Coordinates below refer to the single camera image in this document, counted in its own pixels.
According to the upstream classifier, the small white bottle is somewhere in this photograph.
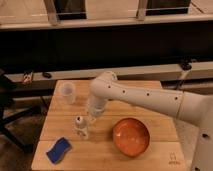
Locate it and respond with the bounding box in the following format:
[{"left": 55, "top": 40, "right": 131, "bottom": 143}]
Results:
[{"left": 75, "top": 116, "right": 89, "bottom": 140}]

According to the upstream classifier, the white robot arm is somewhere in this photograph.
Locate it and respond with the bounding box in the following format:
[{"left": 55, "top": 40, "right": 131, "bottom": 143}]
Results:
[{"left": 86, "top": 71, "right": 213, "bottom": 171}]

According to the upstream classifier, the clear plastic cup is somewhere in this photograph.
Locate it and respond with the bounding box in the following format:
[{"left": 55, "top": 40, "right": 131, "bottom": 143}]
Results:
[{"left": 59, "top": 83, "right": 76, "bottom": 104}]

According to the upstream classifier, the orange bowl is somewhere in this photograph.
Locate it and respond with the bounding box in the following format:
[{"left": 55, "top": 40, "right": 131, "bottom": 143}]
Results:
[{"left": 112, "top": 118, "right": 150, "bottom": 157}]

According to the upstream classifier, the blue sponge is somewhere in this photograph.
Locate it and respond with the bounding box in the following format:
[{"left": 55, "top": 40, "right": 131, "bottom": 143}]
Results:
[{"left": 46, "top": 137, "right": 72, "bottom": 164}]

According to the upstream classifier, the small black object on ledge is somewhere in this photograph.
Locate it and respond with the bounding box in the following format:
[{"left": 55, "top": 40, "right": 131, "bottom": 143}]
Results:
[{"left": 42, "top": 72, "right": 52, "bottom": 79}]

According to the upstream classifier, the red white object on ledge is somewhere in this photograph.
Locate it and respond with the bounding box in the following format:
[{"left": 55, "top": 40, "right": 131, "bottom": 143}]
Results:
[{"left": 22, "top": 71, "right": 34, "bottom": 84}]

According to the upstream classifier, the black office chair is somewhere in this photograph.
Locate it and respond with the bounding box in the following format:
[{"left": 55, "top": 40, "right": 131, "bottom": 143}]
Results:
[{"left": 0, "top": 68, "right": 48, "bottom": 154}]

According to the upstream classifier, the black clamp with cable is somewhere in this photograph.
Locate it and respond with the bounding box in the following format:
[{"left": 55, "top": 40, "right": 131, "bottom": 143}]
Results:
[{"left": 175, "top": 59, "right": 194, "bottom": 90}]

